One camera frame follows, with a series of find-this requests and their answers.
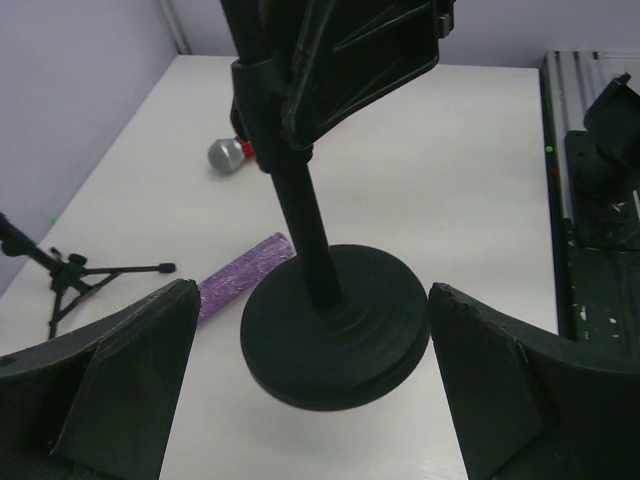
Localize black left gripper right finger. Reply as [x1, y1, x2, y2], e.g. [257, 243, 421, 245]
[428, 283, 639, 479]

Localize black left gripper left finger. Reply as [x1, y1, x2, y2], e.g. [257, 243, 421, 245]
[1, 279, 200, 479]

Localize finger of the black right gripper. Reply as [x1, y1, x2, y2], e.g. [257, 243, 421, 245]
[282, 1, 454, 150]

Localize black tripod shock-mount stand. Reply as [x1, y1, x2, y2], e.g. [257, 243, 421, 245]
[1, 214, 177, 340]

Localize red glitter microphone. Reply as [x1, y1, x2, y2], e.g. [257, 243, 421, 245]
[208, 137, 255, 176]

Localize round-base mic stand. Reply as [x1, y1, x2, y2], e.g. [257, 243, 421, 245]
[223, 1, 429, 411]

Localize purple glitter microphone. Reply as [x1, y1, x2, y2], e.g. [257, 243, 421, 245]
[198, 232, 294, 322]

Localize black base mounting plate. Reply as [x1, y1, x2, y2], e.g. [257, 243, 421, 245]
[540, 51, 639, 359]

